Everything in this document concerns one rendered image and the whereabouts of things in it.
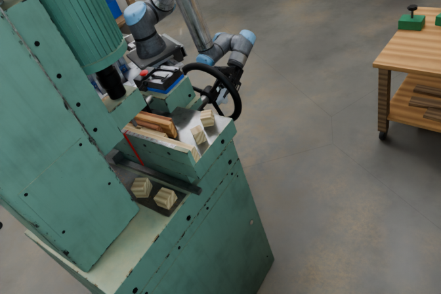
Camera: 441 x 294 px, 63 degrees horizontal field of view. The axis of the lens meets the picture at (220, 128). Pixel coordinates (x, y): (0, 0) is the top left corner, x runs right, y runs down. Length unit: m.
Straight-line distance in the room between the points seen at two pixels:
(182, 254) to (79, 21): 0.70
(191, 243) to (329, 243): 0.84
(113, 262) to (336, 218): 1.18
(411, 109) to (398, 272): 0.86
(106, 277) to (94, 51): 0.57
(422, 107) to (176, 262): 1.53
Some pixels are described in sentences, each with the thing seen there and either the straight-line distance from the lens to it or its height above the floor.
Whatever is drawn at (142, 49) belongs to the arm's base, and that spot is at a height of 0.86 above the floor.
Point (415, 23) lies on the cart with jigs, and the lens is 2.10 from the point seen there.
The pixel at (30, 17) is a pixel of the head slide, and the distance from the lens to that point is 0.87.
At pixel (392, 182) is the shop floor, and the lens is 2.03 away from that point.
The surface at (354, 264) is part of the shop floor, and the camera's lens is 1.78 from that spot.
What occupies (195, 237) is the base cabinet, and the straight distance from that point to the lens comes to 1.16.
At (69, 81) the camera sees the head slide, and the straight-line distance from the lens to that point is 0.91.
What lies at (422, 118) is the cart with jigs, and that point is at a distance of 2.11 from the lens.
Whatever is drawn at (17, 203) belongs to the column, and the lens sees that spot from 0.88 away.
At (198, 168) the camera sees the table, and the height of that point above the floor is 0.88.
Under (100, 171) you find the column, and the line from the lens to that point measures 0.96.
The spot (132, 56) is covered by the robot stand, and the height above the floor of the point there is 0.82.
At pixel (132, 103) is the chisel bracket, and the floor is 1.04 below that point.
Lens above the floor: 1.58
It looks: 39 degrees down
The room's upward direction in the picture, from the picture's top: 20 degrees counter-clockwise
